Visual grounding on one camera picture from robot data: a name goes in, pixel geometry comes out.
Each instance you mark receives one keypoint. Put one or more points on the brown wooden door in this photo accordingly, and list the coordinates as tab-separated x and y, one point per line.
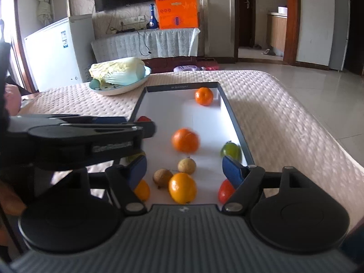
291	20

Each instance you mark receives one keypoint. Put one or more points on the red slippers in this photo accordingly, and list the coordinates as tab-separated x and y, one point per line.
212	68

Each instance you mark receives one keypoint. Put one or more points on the brown television cabinet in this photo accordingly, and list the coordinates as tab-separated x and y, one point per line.
176	61

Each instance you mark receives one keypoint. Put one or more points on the pale longan fruit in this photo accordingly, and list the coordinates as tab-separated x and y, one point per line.
186	165

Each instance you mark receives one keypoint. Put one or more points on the pale green curtain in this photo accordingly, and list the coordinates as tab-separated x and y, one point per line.
43	2

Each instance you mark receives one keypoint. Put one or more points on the person's left hand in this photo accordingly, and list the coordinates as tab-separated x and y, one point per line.
11	199

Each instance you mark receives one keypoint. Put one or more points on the white purple plastic object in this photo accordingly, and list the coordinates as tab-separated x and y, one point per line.
186	68

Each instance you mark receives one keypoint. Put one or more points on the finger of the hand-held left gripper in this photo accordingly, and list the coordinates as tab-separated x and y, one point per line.
148	130
111	120

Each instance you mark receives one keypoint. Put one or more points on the white lace cabinet cloth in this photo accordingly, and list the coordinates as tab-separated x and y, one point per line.
125	45

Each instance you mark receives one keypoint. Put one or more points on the pink plush pillow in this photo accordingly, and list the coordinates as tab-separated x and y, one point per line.
13	99

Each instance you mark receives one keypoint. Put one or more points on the green tomato with calyx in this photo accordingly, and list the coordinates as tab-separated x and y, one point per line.
231	151

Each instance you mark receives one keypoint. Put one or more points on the smooth yellow-orange orange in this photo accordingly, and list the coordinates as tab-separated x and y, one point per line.
182	187
143	190

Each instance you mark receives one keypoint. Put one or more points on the red apple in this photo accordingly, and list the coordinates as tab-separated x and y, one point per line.
226	190

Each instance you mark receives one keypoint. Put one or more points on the light blue plate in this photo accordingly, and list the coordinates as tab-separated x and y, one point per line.
119	90

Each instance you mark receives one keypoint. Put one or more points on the napa cabbage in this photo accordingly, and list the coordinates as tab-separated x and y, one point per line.
119	69

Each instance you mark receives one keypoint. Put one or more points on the wooden kitchen cabinet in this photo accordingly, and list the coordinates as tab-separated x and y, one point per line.
277	32

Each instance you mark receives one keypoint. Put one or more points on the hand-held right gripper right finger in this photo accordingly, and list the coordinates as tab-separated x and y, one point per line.
231	172

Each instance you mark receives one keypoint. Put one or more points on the red tomato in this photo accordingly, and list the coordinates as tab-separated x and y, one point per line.
143	118

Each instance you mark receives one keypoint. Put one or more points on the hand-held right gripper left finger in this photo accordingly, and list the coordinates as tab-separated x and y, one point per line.
138	170

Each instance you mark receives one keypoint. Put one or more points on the white wall socket strip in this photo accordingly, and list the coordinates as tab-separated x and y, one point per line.
132	20

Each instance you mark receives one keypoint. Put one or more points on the grey refrigerator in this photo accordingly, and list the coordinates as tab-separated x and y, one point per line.
339	31

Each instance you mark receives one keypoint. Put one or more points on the grey cardboard box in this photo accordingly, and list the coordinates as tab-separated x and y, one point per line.
170	111

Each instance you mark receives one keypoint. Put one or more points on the orange paper bag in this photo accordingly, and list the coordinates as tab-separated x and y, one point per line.
176	11

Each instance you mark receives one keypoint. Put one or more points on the brown kiwi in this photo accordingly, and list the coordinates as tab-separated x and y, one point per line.
162	177

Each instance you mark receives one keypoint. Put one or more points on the white chest freezer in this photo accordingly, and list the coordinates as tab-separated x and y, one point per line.
51	57

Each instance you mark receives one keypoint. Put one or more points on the orange mandarin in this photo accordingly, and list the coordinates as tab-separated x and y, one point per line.
185	140
204	96

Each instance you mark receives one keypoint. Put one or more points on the white pot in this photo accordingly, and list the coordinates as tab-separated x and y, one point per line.
282	10

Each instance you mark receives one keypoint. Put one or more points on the grey slippers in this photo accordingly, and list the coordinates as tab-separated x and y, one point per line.
268	51

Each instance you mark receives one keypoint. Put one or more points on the dark wooden door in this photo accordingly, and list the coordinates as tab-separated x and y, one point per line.
244	14

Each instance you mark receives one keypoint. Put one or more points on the blue glass bottle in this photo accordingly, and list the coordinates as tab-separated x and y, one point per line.
152	21

